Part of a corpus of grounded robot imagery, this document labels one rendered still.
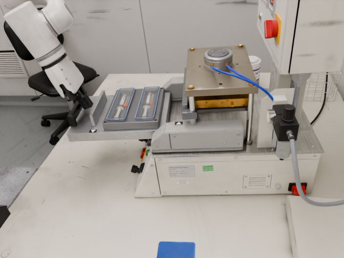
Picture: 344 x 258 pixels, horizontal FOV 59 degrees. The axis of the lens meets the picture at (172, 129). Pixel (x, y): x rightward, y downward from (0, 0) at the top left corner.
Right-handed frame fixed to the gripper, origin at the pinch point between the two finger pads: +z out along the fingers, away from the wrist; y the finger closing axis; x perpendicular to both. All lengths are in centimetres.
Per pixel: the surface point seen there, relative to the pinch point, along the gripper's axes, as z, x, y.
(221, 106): 12.1, 40.3, 10.3
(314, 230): 42, 52, 32
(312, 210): 43, 53, 26
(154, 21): 23, -8, -158
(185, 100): 6.9, 31.7, 9.3
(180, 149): 17.1, 26.0, 16.3
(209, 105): 10.5, 37.4, 10.3
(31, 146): 59, -134, -105
